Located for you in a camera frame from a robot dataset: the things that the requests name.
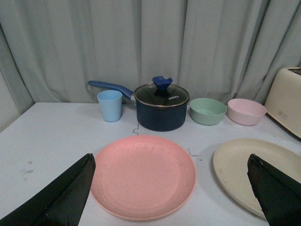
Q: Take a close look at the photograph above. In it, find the light blue cup left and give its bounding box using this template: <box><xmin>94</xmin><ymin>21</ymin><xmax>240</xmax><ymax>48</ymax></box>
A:
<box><xmin>97</xmin><ymin>90</ymin><xmax>122</xmax><ymax>122</ymax></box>

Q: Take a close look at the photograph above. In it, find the pink bowl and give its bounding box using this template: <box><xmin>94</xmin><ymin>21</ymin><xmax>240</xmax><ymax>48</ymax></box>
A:
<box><xmin>228</xmin><ymin>98</ymin><xmax>267</xmax><ymax>126</ymax></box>

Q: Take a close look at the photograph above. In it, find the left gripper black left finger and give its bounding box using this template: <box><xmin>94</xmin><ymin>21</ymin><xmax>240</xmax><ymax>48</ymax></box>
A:
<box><xmin>0</xmin><ymin>153</ymin><xmax>96</xmax><ymax>226</ymax></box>

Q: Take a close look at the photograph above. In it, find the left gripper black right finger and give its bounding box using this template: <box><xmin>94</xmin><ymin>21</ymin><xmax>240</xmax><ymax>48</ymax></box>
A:
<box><xmin>247</xmin><ymin>154</ymin><xmax>301</xmax><ymax>226</ymax></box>

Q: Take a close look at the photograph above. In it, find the cream toaster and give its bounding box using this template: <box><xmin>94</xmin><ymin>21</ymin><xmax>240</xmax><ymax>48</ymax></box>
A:
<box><xmin>265</xmin><ymin>67</ymin><xmax>301</xmax><ymax>137</ymax></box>

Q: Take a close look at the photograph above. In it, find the grey curtain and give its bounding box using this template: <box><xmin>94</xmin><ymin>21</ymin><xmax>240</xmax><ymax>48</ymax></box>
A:
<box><xmin>0</xmin><ymin>0</ymin><xmax>301</xmax><ymax>134</ymax></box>

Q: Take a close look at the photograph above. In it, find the pink plate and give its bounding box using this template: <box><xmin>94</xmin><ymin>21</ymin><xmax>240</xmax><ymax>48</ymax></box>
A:
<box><xmin>91</xmin><ymin>135</ymin><xmax>197</xmax><ymax>221</ymax></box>

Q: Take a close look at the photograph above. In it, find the green bowl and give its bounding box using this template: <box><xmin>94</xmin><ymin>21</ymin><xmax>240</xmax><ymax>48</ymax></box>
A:
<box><xmin>190</xmin><ymin>98</ymin><xmax>227</xmax><ymax>126</ymax></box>

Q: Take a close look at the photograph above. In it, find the dark blue saucepan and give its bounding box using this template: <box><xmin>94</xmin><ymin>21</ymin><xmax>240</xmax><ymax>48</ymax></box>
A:
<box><xmin>87</xmin><ymin>81</ymin><xmax>189</xmax><ymax>132</ymax></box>

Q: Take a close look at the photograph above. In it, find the cream plate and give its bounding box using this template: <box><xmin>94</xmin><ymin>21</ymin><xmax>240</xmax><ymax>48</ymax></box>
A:
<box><xmin>213</xmin><ymin>138</ymin><xmax>301</xmax><ymax>218</ymax></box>

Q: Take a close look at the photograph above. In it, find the glass lid with blue knob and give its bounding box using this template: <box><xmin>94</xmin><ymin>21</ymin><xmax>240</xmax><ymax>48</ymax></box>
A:
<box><xmin>134</xmin><ymin>76</ymin><xmax>190</xmax><ymax>108</ymax></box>

